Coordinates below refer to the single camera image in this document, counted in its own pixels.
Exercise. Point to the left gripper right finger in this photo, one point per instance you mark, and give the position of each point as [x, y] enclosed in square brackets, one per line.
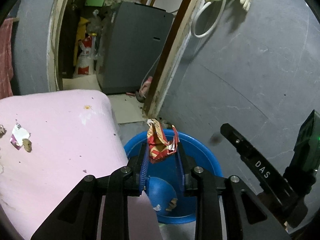
[185, 165]

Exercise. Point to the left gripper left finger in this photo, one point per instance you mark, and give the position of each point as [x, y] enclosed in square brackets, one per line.
[142, 167]

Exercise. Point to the red yellow snack wrapper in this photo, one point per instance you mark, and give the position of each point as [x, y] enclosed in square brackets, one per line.
[159, 146]

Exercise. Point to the brown peel piece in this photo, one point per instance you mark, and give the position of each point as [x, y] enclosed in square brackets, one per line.
[27, 145]

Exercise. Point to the blue plastic basin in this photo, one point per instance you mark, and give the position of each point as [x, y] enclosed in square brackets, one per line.
[164, 183]

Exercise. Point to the pink floral tablecloth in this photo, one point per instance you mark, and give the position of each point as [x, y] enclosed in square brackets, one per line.
[77, 182]

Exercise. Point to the white red rice sack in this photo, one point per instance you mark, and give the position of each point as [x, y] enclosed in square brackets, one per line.
[84, 55]

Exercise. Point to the white purple torn packet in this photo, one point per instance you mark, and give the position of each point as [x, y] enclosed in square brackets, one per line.
[17, 136]

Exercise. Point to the grey refrigerator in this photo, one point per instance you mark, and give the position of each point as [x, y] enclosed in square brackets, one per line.
[132, 44]

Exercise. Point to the yellow bag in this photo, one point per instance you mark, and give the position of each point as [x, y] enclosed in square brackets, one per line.
[80, 35]

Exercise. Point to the green box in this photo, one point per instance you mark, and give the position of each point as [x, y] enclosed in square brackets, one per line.
[94, 3]

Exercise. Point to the wooden door frame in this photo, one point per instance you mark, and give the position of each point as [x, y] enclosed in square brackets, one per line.
[169, 58]

